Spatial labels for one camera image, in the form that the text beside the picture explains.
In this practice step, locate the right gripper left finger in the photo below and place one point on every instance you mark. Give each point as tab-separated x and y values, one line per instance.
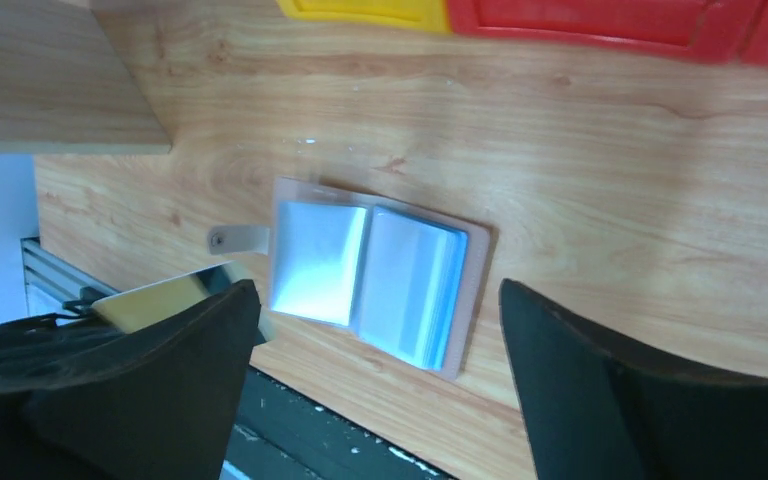
91	402

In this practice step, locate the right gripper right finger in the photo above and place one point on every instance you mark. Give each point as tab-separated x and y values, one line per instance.
598	404

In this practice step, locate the yellow striped credit card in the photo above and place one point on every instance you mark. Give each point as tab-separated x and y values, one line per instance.
159	301

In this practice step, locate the pink leather card holder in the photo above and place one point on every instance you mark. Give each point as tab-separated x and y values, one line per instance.
404	279

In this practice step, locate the wooden shelf unit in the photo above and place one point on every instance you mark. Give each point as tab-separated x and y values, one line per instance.
64	89

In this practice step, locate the middle red plastic bin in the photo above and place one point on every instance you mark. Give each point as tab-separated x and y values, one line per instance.
700	31

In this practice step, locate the yellow plastic bin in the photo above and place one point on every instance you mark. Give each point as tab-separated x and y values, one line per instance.
422	15

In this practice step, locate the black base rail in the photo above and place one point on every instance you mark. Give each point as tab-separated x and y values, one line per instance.
279	433

